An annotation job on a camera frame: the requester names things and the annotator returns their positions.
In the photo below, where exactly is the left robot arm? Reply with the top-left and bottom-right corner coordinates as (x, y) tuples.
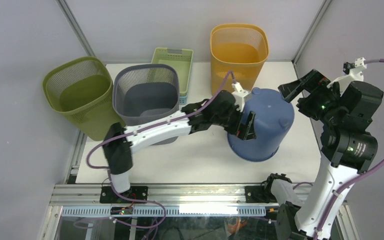
(99, 90), (256, 203)

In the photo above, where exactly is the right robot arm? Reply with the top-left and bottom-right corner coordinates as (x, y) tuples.
(261, 69), (384, 240)

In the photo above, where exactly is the blue plastic bucket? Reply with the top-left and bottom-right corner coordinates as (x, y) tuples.
(227, 87), (295, 162)

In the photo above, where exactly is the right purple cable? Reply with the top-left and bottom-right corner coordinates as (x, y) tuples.
(314, 58), (384, 240)

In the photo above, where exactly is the aluminium mounting rail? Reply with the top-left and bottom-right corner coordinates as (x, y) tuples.
(49, 183), (322, 208)

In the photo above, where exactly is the grey mesh basket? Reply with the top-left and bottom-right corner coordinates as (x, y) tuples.
(112, 63), (181, 146)

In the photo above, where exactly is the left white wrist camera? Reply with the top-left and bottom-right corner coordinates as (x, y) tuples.
(231, 81), (252, 112)

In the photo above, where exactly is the white slotted cable duct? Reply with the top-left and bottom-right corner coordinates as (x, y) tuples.
(61, 203), (266, 218)

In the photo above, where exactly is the purple cable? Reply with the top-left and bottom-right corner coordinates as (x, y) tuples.
(314, 58), (384, 240)
(85, 70), (237, 170)

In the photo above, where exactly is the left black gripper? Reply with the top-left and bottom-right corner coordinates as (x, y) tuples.
(212, 104), (256, 141)

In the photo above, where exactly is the light green shallow crate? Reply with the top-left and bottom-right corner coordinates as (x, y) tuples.
(151, 47), (194, 98)

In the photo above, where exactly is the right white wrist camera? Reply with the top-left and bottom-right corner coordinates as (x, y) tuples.
(327, 57), (367, 95)

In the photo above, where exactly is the light blue crate underneath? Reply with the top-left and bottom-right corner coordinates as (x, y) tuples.
(178, 94), (188, 105)

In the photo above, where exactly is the orange mesh basket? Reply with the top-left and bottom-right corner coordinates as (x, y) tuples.
(210, 23), (270, 95)

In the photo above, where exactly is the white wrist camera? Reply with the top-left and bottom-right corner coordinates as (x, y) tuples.
(231, 81), (252, 112)
(327, 57), (367, 95)

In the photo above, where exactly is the olive green mesh basket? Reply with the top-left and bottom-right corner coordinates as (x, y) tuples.
(42, 56), (125, 141)

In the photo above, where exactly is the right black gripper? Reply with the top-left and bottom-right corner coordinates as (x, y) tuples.
(278, 68), (344, 125)

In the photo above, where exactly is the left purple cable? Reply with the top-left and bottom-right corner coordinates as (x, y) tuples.
(85, 70), (237, 170)

